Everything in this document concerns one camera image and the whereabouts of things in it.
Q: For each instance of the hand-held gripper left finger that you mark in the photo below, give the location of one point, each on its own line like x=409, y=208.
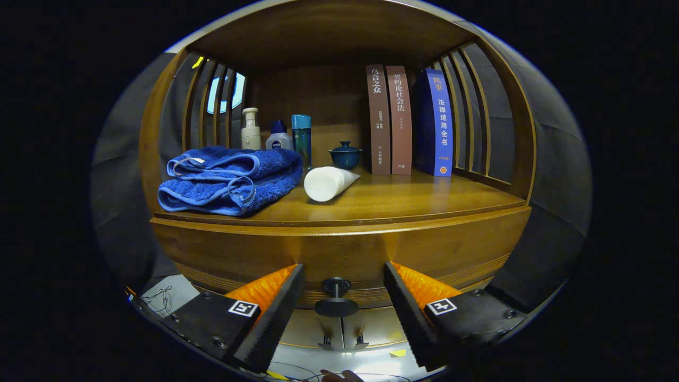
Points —
x=278, y=318

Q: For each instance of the white bottle with blue cap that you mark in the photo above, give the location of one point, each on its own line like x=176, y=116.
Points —
x=278, y=140

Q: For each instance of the white pump bottle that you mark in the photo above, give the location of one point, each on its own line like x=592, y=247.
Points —
x=251, y=138

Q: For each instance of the black backdrop cloth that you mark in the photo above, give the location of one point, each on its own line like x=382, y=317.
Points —
x=557, y=212

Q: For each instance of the teal translucent bottle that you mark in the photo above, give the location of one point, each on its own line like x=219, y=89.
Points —
x=301, y=138

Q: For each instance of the dark brown book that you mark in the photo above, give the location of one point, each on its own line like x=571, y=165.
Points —
x=377, y=122

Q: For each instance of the wooden cabinet door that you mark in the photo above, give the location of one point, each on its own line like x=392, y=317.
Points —
x=313, y=329
x=379, y=331

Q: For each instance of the yellow tape piece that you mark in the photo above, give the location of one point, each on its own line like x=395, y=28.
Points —
x=398, y=353

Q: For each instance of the blue book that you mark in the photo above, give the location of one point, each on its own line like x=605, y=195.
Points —
x=440, y=122

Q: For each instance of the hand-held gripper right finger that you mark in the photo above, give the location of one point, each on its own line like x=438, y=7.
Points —
x=408, y=318

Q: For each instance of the wooden countertop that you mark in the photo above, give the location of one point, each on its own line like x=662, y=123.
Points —
x=398, y=196

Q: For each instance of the wooden drawer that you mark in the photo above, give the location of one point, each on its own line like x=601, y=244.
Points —
x=345, y=249

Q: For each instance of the reddish brown book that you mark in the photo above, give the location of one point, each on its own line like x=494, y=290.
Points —
x=399, y=122

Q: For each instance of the wooden cabinet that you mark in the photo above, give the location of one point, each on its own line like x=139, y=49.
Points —
x=318, y=32

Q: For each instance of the black drawer knob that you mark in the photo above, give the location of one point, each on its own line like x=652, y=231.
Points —
x=336, y=307

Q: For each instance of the white and green tube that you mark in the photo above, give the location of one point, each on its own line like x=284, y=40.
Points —
x=323, y=183

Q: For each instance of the small blue lidded cup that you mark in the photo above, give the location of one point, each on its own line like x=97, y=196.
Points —
x=345, y=156

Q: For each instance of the folded blue towel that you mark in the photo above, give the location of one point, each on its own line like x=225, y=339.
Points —
x=223, y=185

